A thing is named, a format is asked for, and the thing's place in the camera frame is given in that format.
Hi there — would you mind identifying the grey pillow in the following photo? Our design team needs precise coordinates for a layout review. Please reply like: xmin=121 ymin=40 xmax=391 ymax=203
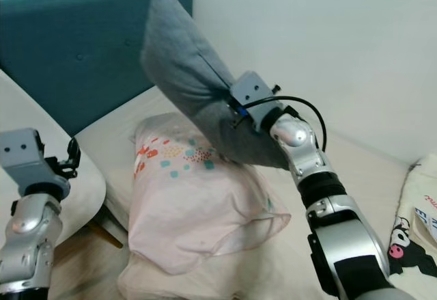
xmin=140 ymin=0 xmax=293 ymax=172

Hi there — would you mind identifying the pink patterned pillow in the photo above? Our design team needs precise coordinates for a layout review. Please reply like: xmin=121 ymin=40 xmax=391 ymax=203
xmin=117 ymin=113 xmax=294 ymax=277

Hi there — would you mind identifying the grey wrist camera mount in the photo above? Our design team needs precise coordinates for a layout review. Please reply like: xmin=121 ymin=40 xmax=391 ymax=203
xmin=229 ymin=70 xmax=279 ymax=134
xmin=1 ymin=127 xmax=73 ymax=199

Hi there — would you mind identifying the cream bed sheet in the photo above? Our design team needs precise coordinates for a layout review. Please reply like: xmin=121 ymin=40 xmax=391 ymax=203
xmin=72 ymin=83 xmax=437 ymax=300

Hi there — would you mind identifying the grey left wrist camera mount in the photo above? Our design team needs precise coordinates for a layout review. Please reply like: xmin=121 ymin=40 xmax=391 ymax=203
xmin=1 ymin=127 xmax=73 ymax=199

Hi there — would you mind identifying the teal upholstered headboard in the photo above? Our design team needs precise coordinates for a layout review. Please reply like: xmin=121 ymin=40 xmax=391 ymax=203
xmin=0 ymin=0 xmax=194 ymax=137

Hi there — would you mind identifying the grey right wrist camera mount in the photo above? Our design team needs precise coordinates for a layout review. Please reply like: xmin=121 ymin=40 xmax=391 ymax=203
xmin=229 ymin=70 xmax=279 ymax=134

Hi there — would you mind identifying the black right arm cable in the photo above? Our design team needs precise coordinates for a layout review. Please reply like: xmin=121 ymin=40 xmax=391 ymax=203
xmin=244 ymin=94 xmax=328 ymax=152

